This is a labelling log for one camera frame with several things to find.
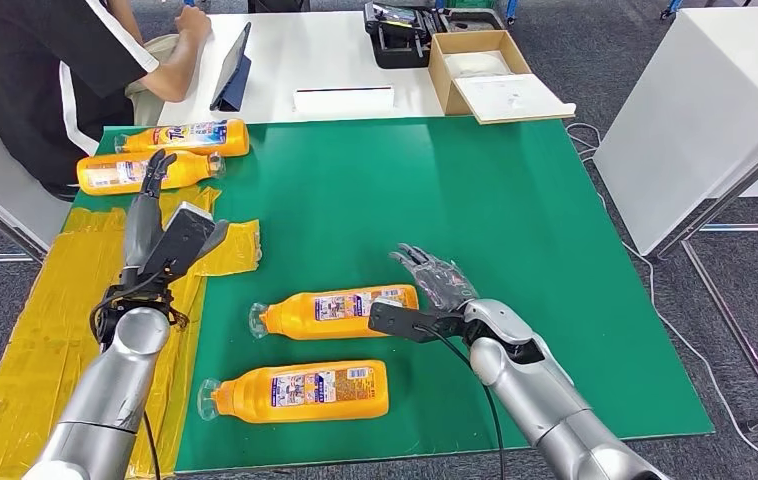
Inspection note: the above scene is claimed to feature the black left camera cable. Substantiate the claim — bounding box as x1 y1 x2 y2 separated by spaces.
89 271 175 480

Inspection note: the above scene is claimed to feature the flat white box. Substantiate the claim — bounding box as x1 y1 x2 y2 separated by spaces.
292 86 396 115

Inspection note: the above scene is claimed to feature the tablet in dark folding case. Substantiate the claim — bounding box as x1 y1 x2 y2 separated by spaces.
209 21 252 113

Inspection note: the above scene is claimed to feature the black right camera cable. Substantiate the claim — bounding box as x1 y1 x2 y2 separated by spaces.
418 324 507 480

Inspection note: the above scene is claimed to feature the person's right hand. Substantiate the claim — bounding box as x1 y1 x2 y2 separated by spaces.
173 5 213 42

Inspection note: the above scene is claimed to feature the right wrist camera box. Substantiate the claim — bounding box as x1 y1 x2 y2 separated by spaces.
368 298 466 344

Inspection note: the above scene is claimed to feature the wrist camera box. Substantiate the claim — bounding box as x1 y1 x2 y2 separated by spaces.
140 201 216 280
368 298 466 344

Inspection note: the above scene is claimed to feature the white floor cable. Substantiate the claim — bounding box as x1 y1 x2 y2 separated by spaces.
565 122 758 477

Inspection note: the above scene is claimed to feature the white foam insert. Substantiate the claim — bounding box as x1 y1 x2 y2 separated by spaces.
441 51 511 79

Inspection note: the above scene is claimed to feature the orange Tide detergent bottle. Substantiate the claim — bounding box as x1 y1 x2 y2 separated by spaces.
248 284 421 342
196 360 392 425
76 149 227 197
113 117 251 159

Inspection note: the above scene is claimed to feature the open cardboard box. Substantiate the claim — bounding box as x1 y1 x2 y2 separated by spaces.
427 29 577 126

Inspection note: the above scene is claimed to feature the person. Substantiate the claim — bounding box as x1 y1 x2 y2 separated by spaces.
0 0 213 202

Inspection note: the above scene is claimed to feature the yellow taped cardboard sheet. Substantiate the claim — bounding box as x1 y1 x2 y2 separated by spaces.
0 184 262 480

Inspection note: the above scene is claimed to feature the black chair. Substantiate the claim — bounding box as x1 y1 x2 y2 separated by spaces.
248 0 311 15

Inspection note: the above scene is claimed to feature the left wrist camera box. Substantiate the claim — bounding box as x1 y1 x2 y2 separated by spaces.
140 201 216 280

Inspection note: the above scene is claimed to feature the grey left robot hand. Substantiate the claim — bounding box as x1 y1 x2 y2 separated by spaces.
121 148 229 280

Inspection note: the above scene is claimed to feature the black tool case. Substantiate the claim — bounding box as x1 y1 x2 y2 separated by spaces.
362 1 505 70

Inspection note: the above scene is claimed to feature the black camera cable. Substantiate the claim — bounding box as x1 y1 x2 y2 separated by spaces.
89 271 175 480
418 324 507 480

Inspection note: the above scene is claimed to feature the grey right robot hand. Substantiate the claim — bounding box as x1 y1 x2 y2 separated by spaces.
388 243 481 314

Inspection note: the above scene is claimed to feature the white table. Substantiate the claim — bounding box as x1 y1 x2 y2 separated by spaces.
592 7 758 257

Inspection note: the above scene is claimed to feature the white desk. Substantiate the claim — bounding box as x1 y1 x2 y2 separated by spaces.
156 11 450 127

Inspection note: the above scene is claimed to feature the green table mat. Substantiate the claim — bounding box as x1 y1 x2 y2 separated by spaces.
70 117 715 473

